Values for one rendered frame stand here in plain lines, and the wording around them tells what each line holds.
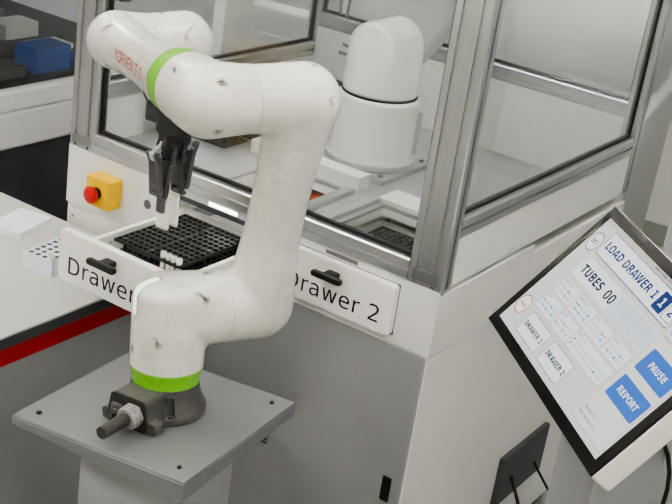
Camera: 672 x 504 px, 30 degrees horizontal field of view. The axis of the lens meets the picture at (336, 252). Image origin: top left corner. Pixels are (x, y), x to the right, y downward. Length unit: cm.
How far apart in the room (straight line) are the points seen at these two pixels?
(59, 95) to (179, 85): 152
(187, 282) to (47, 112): 136
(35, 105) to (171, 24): 109
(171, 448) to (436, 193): 71
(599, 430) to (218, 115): 75
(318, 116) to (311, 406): 91
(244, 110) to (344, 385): 89
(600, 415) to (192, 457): 66
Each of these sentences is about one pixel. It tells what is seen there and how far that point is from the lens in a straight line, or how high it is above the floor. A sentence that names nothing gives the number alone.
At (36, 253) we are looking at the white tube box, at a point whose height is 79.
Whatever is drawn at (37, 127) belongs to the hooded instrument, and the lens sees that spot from 341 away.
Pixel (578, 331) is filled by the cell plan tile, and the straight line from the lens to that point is 216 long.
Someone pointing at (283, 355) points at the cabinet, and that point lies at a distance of 273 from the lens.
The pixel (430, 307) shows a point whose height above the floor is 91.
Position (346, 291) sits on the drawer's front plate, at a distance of 255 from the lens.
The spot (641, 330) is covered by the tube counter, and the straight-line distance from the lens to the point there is 207.
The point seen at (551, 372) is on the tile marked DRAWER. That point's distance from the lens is 213.
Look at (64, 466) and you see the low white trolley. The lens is 284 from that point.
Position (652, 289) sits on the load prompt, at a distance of 212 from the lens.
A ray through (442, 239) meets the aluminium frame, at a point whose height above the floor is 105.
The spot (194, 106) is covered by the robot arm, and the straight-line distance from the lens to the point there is 191.
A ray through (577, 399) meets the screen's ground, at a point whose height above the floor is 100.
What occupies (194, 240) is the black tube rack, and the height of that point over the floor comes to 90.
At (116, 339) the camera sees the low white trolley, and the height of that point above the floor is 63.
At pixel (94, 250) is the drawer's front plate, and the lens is 253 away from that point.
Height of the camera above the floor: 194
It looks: 23 degrees down
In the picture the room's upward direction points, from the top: 9 degrees clockwise
